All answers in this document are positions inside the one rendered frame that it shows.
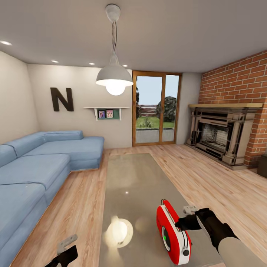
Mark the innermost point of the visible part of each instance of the radio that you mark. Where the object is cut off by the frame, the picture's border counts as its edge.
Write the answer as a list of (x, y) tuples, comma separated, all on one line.
[(177, 242)]

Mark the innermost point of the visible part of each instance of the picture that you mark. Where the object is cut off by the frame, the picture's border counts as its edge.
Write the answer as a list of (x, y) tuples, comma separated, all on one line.
[(109, 113), (102, 113)]

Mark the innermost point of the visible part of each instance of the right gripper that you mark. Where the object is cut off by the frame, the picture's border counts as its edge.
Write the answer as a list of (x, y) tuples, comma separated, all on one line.
[(185, 223)]

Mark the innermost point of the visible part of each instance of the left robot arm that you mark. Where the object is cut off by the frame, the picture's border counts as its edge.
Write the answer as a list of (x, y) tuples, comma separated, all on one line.
[(64, 256)]

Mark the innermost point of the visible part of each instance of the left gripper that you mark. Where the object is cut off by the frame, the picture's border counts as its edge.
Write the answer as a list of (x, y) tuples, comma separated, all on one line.
[(70, 255)]

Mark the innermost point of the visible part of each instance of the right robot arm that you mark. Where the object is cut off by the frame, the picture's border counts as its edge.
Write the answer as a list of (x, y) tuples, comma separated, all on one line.
[(233, 251)]

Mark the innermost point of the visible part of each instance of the room light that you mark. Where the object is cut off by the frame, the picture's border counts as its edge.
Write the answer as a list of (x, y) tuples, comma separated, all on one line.
[(113, 71)]

